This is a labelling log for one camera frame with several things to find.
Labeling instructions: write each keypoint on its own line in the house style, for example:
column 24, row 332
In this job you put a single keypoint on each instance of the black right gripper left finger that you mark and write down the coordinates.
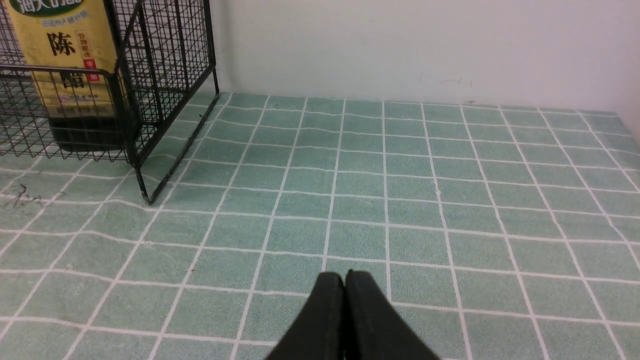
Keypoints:
column 316, row 332

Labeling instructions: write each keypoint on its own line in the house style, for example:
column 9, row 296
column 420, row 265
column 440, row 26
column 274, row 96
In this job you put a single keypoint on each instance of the black wire mesh shelf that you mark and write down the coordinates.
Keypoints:
column 166, row 52

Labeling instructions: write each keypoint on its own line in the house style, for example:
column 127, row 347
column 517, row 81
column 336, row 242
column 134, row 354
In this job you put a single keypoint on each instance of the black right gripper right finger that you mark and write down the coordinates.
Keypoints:
column 372, row 329

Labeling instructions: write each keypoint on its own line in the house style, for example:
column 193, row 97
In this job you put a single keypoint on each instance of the green checkered tablecloth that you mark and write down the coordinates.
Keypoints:
column 496, row 231

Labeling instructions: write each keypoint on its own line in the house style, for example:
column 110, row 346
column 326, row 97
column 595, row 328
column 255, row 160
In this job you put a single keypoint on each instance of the yellow label vinegar bottle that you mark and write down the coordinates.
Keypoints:
column 73, row 47

